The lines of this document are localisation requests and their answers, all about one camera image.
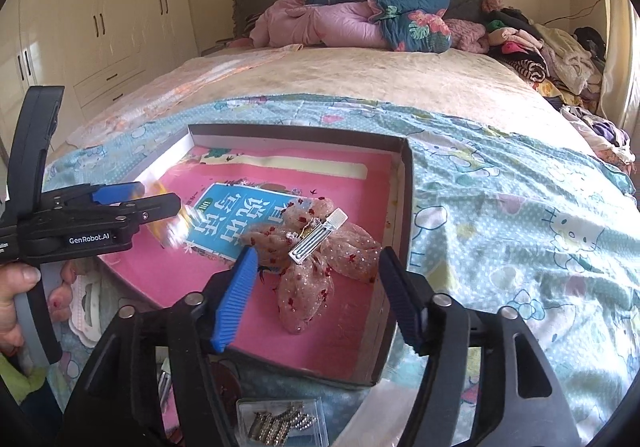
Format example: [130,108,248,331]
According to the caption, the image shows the yellow rings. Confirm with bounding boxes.
[150,178,194,248]

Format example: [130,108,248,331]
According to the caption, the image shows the pink dotted bow hair clip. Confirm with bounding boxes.
[241,197,382,334]

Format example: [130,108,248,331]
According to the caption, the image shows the clear box of rhinestone clips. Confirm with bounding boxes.
[236,398,329,447]

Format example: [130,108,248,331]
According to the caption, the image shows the dark red hair clip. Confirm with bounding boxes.
[209,360,242,425]

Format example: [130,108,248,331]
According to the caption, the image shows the white pearl claw clip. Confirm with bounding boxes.
[68,271,102,349]

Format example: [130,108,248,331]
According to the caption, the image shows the person's left hand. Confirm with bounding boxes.
[0,259,82,358]

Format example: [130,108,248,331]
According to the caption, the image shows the pink floral sheet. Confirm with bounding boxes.
[65,44,303,148]

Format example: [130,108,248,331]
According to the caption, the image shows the hello kitty teal blanket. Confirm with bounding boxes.
[46,94,639,441]

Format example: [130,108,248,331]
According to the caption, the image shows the dark shallow cardboard box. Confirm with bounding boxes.
[96,122,416,388]

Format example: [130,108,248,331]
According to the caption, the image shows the cream built-in wardrobe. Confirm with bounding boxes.
[1,0,198,149]

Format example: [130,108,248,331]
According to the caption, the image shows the beige bed sheet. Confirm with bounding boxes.
[64,44,597,158]

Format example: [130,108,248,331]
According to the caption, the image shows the pink quilted jacket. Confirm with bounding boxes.
[248,0,390,50]

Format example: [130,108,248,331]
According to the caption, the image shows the pile of mixed clothes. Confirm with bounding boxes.
[445,0,636,174]

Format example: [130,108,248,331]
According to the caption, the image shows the beige curtain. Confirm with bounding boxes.
[600,0,639,135]

